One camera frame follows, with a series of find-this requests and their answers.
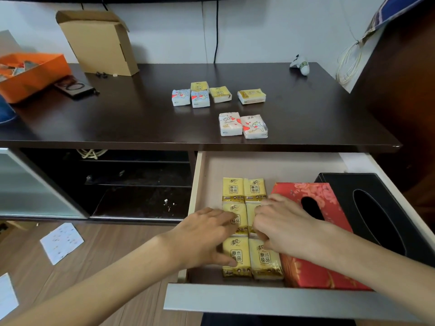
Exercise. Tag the person's right hand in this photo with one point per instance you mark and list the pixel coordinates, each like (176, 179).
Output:
(289, 227)

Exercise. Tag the person's left hand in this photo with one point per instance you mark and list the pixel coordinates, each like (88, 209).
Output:
(197, 237)

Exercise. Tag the person's left thumb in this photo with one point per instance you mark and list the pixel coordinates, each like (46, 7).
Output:
(226, 259)

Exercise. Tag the person's right thumb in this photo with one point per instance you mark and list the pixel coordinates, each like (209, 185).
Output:
(268, 241)

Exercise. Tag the yellow pocket tissue pack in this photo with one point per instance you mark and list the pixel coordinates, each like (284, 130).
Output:
(221, 94)
(249, 213)
(251, 96)
(243, 213)
(199, 86)

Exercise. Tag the person's left forearm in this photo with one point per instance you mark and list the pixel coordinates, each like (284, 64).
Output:
(102, 288)

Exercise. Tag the person's right forearm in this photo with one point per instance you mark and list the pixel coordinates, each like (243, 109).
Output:
(373, 268)

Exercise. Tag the white pull-out drawer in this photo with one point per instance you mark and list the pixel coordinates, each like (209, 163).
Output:
(238, 302)

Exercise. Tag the red floral tissue box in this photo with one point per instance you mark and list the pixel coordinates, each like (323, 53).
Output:
(306, 271)

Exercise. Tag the rows of yellow tissue packets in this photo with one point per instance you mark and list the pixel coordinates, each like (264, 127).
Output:
(233, 187)

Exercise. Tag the person's dark trousers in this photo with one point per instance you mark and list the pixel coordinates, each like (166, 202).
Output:
(272, 320)

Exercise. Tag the black leather tissue box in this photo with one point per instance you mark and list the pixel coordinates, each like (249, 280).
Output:
(340, 186)

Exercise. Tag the white red-heart tissue pack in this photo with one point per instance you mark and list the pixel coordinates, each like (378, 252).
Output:
(230, 124)
(254, 126)

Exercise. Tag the blue white tissue pack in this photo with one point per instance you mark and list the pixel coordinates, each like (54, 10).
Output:
(200, 99)
(181, 97)

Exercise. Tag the white printed paper sheet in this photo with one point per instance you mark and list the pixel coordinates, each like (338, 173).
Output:
(6, 297)
(62, 242)

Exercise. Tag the dark brown TV cabinet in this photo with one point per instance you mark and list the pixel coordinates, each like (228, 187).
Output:
(136, 115)

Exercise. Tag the dark brown wooden cupboard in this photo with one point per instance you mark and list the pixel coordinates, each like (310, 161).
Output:
(404, 91)

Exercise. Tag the frosted glass cabinet door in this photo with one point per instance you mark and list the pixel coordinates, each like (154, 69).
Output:
(30, 186)

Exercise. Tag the small black screws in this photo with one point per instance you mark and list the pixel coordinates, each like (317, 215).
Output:
(101, 75)

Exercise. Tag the brown cardboard box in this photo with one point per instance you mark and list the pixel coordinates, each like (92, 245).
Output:
(102, 44)

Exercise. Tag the striped blue cloth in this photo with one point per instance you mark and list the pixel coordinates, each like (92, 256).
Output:
(390, 13)

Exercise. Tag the orange storage box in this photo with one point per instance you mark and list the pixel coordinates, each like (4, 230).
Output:
(37, 79)

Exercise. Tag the blue round object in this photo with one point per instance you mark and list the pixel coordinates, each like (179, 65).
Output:
(6, 111)

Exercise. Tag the silver foil packet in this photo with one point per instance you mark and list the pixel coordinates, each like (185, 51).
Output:
(27, 67)

